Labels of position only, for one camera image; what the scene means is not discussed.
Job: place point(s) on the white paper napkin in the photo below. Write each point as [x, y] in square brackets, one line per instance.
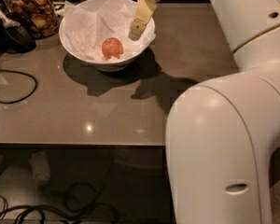
[90, 28]

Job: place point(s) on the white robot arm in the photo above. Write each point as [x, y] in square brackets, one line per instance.
[221, 133]

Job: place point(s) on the red apple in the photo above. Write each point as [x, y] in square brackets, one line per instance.
[112, 47]

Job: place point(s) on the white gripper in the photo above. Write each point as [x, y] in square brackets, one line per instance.
[142, 13]

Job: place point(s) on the glass jar of dried chips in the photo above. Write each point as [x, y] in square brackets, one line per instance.
[39, 16]

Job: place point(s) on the white ceramic bowl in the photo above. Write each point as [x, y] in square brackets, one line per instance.
[77, 50]

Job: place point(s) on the white spoon handle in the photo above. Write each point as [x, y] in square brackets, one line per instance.
[8, 23]

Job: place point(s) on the black round device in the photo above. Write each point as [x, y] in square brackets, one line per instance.
[19, 39]

